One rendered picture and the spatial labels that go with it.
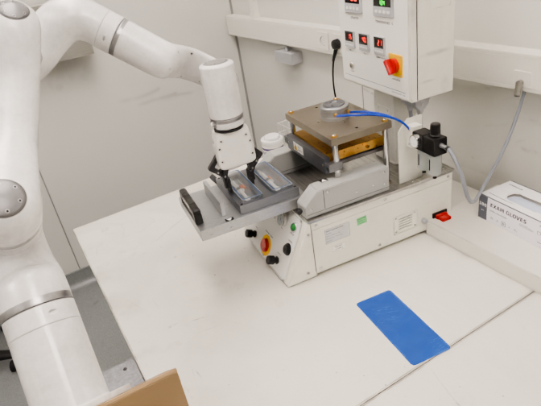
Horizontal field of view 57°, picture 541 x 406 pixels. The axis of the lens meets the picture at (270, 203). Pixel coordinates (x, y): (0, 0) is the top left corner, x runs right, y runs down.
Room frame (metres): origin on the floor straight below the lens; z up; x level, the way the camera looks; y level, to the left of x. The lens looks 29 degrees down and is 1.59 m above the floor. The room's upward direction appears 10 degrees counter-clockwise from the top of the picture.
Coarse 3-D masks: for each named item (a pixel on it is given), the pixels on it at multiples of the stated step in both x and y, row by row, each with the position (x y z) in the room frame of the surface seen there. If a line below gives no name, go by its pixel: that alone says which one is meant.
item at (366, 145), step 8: (304, 136) 1.32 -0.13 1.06; (312, 136) 1.31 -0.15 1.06; (368, 136) 1.24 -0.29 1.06; (376, 136) 1.23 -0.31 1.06; (312, 144) 1.25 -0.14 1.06; (320, 144) 1.24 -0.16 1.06; (344, 144) 1.21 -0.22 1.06; (352, 144) 1.20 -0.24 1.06; (360, 144) 1.20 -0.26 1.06; (368, 144) 1.21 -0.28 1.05; (376, 144) 1.22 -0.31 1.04; (328, 152) 1.18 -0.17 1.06; (344, 152) 1.19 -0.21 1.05; (352, 152) 1.19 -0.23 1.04; (360, 152) 1.20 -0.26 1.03; (368, 152) 1.21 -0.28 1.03; (344, 160) 1.18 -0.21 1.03
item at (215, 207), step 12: (204, 180) 1.24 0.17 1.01; (204, 192) 1.26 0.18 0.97; (216, 192) 1.24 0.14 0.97; (300, 192) 1.16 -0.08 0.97; (180, 204) 1.25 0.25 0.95; (204, 204) 1.18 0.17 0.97; (216, 204) 1.14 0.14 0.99; (228, 204) 1.16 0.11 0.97; (276, 204) 1.12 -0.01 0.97; (288, 204) 1.12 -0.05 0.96; (192, 216) 1.13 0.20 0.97; (204, 216) 1.12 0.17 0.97; (216, 216) 1.11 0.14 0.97; (228, 216) 1.10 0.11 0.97; (240, 216) 1.09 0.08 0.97; (252, 216) 1.09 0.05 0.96; (264, 216) 1.10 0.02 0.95; (204, 228) 1.06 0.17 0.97; (216, 228) 1.06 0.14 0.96; (228, 228) 1.07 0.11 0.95; (240, 228) 1.08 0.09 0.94; (204, 240) 1.05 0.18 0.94
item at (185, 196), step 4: (184, 188) 1.22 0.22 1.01; (180, 192) 1.20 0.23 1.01; (184, 192) 1.19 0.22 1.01; (180, 196) 1.21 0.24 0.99; (184, 196) 1.17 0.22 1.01; (188, 196) 1.17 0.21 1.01; (184, 200) 1.16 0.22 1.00; (188, 200) 1.14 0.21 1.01; (192, 200) 1.14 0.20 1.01; (188, 204) 1.12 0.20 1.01; (192, 204) 1.12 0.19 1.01; (188, 208) 1.12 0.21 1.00; (192, 208) 1.10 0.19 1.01; (196, 208) 1.09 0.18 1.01; (192, 212) 1.08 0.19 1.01; (196, 212) 1.08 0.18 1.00; (196, 216) 1.08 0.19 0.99; (200, 216) 1.08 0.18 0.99; (196, 220) 1.08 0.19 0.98; (200, 220) 1.08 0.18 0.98; (196, 224) 1.08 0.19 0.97
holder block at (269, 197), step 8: (256, 176) 1.24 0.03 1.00; (256, 184) 1.19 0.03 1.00; (264, 184) 1.19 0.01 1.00; (224, 192) 1.21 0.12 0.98; (232, 192) 1.18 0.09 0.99; (264, 192) 1.14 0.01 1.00; (272, 192) 1.14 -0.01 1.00; (280, 192) 1.13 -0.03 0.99; (288, 192) 1.13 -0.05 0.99; (296, 192) 1.14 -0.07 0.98; (232, 200) 1.15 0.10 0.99; (240, 200) 1.12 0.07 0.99; (256, 200) 1.11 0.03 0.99; (264, 200) 1.11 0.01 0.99; (272, 200) 1.12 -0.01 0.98; (280, 200) 1.13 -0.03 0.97; (240, 208) 1.09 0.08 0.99; (248, 208) 1.10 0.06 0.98; (256, 208) 1.10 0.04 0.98
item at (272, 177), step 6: (264, 162) 1.31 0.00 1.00; (258, 168) 1.27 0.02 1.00; (264, 168) 1.27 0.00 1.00; (270, 168) 1.26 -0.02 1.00; (258, 174) 1.24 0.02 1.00; (264, 174) 1.23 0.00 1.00; (270, 174) 1.22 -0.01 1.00; (276, 174) 1.22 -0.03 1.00; (264, 180) 1.19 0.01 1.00; (270, 180) 1.19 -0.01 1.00; (276, 180) 1.18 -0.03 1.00; (282, 180) 1.17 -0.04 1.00; (288, 180) 1.17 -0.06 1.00; (270, 186) 1.15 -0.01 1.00; (276, 186) 1.15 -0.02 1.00; (282, 186) 1.14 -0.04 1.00
